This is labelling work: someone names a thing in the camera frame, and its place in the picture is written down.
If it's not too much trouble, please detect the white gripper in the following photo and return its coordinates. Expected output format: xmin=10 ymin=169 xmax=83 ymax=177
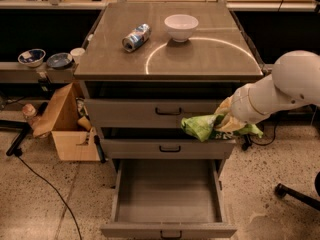
xmin=214 ymin=84 xmax=268 ymax=132

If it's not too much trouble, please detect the green rice chip bag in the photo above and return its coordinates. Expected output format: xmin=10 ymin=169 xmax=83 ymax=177
xmin=181 ymin=113 xmax=263 ymax=142

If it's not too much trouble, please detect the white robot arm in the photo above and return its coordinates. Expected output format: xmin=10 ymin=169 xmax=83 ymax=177
xmin=215 ymin=50 xmax=320 ymax=132

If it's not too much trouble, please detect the grey metal drawer cabinet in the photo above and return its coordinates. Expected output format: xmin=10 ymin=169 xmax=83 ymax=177
xmin=73 ymin=1 xmax=265 ymax=240

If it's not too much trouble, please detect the bottom grey drawer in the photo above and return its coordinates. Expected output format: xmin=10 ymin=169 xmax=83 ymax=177
xmin=101 ymin=159 xmax=236 ymax=240

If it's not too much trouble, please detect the grey drawer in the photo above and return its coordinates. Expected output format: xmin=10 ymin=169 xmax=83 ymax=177
xmin=85 ymin=81 xmax=238 ymax=128
xmin=101 ymin=127 xmax=235 ymax=159
xmin=101 ymin=159 xmax=236 ymax=240

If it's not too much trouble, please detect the middle grey drawer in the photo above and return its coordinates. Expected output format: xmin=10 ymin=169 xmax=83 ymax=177
xmin=101 ymin=127 xmax=235 ymax=159

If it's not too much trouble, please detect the top grey drawer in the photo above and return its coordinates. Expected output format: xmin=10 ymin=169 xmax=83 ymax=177
xmin=85 ymin=81 xmax=238 ymax=128

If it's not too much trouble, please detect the black chair base leg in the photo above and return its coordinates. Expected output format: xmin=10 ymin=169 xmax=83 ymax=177
xmin=274 ymin=172 xmax=320 ymax=211

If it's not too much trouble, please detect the white bowl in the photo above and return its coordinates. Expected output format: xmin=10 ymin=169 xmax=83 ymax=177
xmin=164 ymin=14 xmax=199 ymax=42

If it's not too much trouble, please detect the blue silver soda can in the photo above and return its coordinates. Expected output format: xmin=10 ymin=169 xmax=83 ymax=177
xmin=122 ymin=23 xmax=151 ymax=52

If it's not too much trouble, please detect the small white cup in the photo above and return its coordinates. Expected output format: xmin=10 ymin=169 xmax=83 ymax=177
xmin=70 ymin=48 xmax=85 ymax=64

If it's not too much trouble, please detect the cardboard box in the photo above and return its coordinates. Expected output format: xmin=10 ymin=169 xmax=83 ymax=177
xmin=33 ymin=82 xmax=100 ymax=161

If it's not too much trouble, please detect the grey blue bowl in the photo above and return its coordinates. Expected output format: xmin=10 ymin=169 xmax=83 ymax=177
xmin=46 ymin=52 xmax=73 ymax=69

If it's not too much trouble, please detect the black stand leg left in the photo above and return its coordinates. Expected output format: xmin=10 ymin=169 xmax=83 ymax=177
xmin=0 ymin=120 xmax=31 ymax=156

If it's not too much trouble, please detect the black cables right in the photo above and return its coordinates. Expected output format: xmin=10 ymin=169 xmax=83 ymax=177
xmin=241 ymin=113 xmax=281 ymax=152

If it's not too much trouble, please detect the black floor cable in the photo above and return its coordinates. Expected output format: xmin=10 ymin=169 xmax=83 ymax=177
xmin=14 ymin=150 xmax=83 ymax=240

